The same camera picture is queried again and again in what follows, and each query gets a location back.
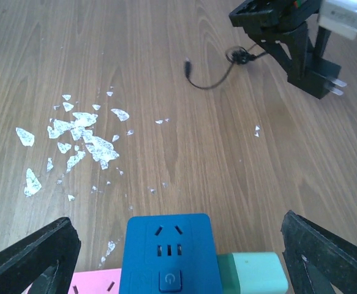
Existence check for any blue cube socket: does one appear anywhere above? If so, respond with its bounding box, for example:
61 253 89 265
119 213 222 294

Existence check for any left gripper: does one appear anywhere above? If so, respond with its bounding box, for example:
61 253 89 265
228 0 332 83

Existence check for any black power adapter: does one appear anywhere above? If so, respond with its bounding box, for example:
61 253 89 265
288 53 347 99

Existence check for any mint green plug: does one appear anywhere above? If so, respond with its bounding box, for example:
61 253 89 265
217 252 288 294

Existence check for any large pink socket block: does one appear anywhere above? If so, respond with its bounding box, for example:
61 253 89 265
21 268 122 294

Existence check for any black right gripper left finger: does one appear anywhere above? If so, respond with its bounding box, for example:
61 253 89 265
0 217 81 293

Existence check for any thin black adapter cable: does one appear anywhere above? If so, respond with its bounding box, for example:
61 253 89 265
183 42 271 91

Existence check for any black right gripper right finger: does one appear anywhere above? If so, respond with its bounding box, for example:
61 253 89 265
281 210 357 293

